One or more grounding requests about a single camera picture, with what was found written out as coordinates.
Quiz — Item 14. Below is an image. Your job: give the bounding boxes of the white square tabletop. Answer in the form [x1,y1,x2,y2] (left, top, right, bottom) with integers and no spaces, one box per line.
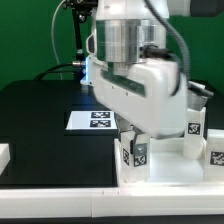
[115,138,204,187]

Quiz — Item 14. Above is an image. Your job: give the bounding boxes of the white front fence bar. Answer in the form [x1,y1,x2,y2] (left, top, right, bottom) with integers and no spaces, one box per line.
[0,186,224,219]

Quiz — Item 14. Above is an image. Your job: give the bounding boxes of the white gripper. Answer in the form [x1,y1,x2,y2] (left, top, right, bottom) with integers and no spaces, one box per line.
[90,57,187,156]

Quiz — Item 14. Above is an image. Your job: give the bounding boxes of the white left fence piece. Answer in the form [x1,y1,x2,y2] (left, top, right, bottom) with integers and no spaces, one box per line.
[0,144,10,175]

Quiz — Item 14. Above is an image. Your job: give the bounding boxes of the black camera stand pole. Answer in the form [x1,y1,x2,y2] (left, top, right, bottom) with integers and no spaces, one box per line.
[62,0,98,80]

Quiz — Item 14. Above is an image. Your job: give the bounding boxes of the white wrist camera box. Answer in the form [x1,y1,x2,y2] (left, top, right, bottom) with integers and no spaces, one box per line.
[188,81,214,111]

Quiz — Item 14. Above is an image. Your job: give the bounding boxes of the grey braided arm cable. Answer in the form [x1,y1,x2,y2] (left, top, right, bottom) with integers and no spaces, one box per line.
[143,0,214,98]

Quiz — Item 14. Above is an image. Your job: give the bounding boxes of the black cables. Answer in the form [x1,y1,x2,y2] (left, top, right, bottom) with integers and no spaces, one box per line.
[33,63,83,82]

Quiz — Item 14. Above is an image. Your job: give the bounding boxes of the white sheet with tags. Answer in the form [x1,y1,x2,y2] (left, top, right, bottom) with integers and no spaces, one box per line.
[66,111,117,130]

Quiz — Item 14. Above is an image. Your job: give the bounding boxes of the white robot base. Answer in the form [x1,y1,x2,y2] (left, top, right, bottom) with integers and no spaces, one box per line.
[80,56,93,91]

